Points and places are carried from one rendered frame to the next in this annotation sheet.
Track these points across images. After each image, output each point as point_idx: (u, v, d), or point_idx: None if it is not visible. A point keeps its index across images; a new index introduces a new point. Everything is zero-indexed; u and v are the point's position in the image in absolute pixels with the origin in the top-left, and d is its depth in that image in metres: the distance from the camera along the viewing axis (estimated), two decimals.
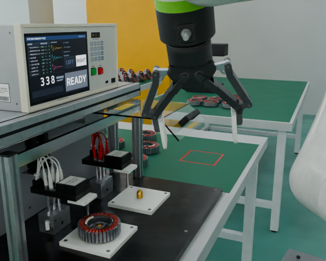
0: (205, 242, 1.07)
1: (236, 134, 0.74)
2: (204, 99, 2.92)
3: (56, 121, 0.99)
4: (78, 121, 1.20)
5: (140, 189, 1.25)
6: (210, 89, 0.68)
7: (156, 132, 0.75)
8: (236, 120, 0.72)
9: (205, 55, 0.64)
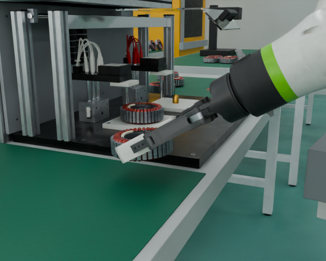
0: (249, 131, 1.04)
1: (124, 143, 0.66)
2: (219, 58, 2.90)
3: None
4: None
5: (176, 94, 1.23)
6: (182, 111, 0.64)
7: None
8: (138, 136, 0.64)
9: (217, 85, 0.61)
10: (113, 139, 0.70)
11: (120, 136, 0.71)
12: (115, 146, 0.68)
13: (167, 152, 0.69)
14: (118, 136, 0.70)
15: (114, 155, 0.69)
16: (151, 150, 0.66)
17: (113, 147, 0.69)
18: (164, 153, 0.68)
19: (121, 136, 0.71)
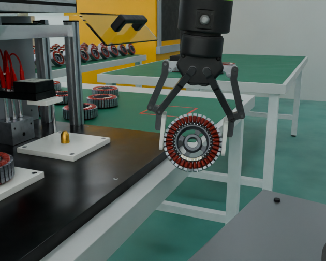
0: (143, 194, 0.71)
1: (224, 145, 0.74)
2: None
3: None
4: None
5: (65, 131, 0.90)
6: (212, 88, 0.71)
7: (156, 129, 0.75)
8: (227, 130, 0.73)
9: (217, 48, 0.68)
10: (209, 163, 0.74)
11: (201, 159, 0.74)
12: (217, 158, 0.75)
13: None
14: (206, 159, 0.74)
15: (213, 162, 0.76)
16: (215, 125, 0.76)
17: (214, 162, 0.75)
18: (205, 118, 0.78)
19: (202, 157, 0.74)
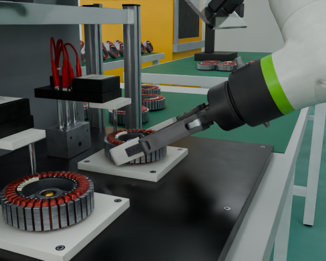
0: (267, 230, 0.52)
1: (119, 145, 0.64)
2: (217, 64, 2.38)
3: None
4: None
5: None
6: (179, 116, 0.63)
7: (164, 125, 0.77)
8: (133, 140, 0.63)
9: (215, 93, 0.60)
10: (107, 140, 0.69)
11: (114, 138, 0.70)
12: (108, 148, 0.67)
13: (161, 156, 0.68)
14: (112, 138, 0.69)
15: (106, 156, 0.69)
16: None
17: (106, 148, 0.68)
18: (157, 156, 0.68)
19: (115, 137, 0.70)
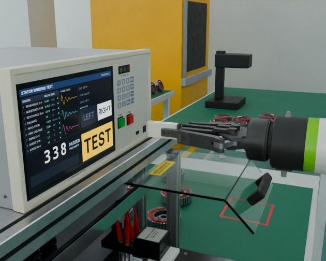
0: None
1: (158, 135, 0.78)
2: (228, 119, 2.55)
3: (70, 217, 0.62)
4: None
5: None
6: None
7: (161, 135, 0.75)
8: None
9: None
10: None
11: None
12: None
13: None
14: None
15: None
16: None
17: None
18: None
19: None
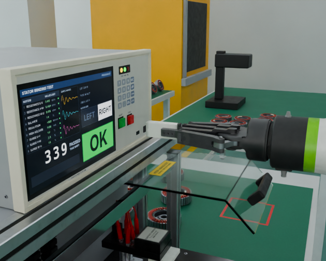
0: None
1: (158, 135, 0.78)
2: (228, 119, 2.55)
3: (70, 217, 0.62)
4: None
5: None
6: None
7: (161, 135, 0.75)
8: None
9: None
10: None
11: None
12: None
13: None
14: None
15: None
16: None
17: None
18: None
19: None
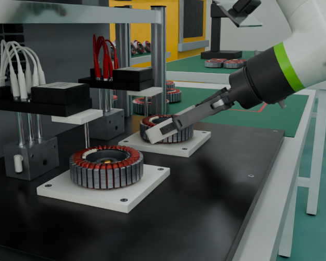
0: (285, 193, 0.63)
1: None
2: (224, 62, 2.49)
3: None
4: None
5: None
6: None
7: (163, 134, 0.75)
8: None
9: None
10: (143, 123, 0.80)
11: (148, 121, 0.81)
12: (145, 129, 0.79)
13: (189, 136, 0.79)
14: (147, 120, 0.80)
15: (142, 136, 0.80)
16: (176, 134, 0.77)
17: (142, 130, 0.79)
18: (186, 136, 0.79)
19: (149, 121, 0.81)
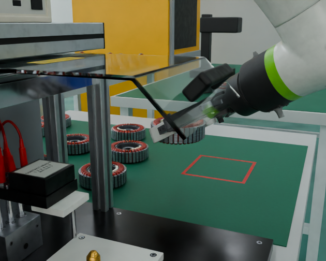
0: None
1: None
2: None
3: None
4: None
5: (94, 251, 0.55)
6: (228, 114, 0.75)
7: (160, 134, 0.75)
8: (211, 124, 0.83)
9: None
10: (153, 122, 0.81)
11: (160, 121, 0.82)
12: (151, 128, 0.80)
13: (194, 140, 0.77)
14: (157, 120, 0.81)
15: None
16: (177, 135, 0.76)
17: (150, 128, 0.81)
18: (189, 140, 0.77)
19: (161, 120, 0.82)
